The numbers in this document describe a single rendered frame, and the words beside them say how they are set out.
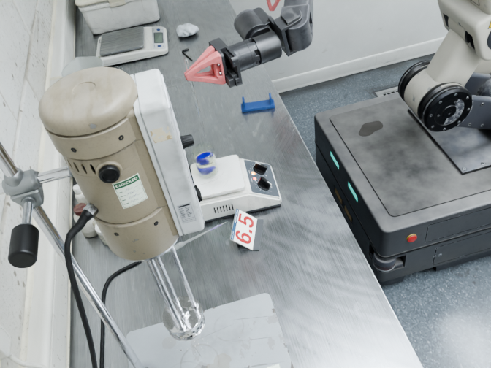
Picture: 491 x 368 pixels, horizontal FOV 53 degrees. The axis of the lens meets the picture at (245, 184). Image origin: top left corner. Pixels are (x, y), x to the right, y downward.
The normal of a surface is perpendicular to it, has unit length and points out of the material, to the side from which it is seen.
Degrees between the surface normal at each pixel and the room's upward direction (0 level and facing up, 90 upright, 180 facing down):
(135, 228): 90
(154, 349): 0
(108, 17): 94
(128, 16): 94
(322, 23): 90
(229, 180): 0
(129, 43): 0
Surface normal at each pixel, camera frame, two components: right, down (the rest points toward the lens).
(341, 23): 0.24, 0.66
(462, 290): -0.14, -0.70
